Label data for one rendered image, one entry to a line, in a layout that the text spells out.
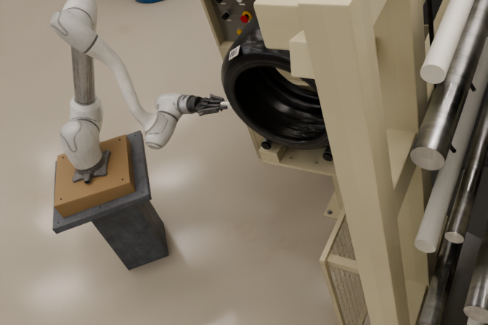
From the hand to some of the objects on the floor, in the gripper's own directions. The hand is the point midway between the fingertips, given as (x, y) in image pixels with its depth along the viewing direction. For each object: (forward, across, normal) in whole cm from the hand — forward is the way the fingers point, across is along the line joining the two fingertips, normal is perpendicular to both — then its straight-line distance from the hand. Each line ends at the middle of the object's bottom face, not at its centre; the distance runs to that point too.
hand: (228, 105), depth 242 cm
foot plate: (+18, +33, +104) cm, 111 cm away
